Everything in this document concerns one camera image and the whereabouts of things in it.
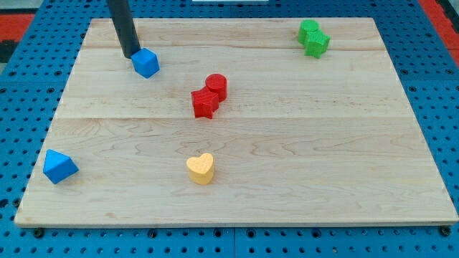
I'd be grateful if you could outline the blue cube block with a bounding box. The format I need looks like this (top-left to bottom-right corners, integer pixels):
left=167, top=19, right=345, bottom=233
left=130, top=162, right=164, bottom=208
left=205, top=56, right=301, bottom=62
left=131, top=48, right=160, bottom=79

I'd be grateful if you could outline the yellow heart block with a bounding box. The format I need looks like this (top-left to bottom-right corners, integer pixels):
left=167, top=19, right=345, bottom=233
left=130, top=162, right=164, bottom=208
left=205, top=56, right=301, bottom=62
left=186, top=153, right=214, bottom=185

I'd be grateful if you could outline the green cylinder block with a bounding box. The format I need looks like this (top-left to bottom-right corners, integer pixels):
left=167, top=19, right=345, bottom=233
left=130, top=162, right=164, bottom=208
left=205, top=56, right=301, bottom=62
left=298, top=19, right=319, bottom=44

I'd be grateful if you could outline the blue triangular prism block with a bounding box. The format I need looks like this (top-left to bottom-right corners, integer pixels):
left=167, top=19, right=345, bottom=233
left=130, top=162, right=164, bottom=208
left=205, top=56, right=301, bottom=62
left=43, top=149, right=79, bottom=184

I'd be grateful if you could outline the green star block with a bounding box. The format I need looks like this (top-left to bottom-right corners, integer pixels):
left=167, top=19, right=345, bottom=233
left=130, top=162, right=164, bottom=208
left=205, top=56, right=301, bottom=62
left=304, top=29, right=331, bottom=59

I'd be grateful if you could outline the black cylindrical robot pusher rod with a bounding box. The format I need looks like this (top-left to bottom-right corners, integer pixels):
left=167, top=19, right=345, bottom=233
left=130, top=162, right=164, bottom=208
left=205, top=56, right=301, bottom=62
left=107, top=0, right=141, bottom=59

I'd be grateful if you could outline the red star block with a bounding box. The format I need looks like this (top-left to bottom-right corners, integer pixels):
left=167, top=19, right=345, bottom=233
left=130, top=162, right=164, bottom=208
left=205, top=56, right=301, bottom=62
left=191, top=87, right=219, bottom=119

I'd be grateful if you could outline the red cylinder block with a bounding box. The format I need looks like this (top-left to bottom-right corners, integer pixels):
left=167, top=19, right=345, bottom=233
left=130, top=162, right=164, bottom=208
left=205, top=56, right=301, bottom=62
left=205, top=73, right=227, bottom=102

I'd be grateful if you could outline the light wooden board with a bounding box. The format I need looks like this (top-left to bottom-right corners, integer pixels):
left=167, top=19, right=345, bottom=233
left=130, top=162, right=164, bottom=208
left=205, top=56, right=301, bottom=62
left=14, top=18, right=458, bottom=229

